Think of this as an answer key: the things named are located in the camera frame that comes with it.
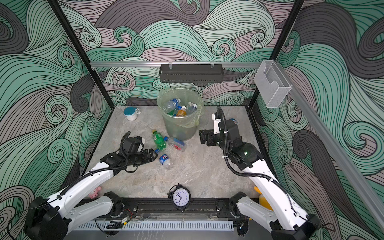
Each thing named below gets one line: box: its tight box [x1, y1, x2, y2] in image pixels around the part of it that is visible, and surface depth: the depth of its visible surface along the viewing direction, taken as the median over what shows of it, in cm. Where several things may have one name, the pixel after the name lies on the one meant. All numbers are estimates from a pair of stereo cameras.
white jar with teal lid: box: [123, 106, 141, 121], surface depth 109 cm
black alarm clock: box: [167, 183, 192, 213], surface depth 76 cm
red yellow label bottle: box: [176, 105, 187, 117], surface depth 90 cm
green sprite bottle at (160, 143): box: [152, 129, 167, 151], surface depth 97 cm
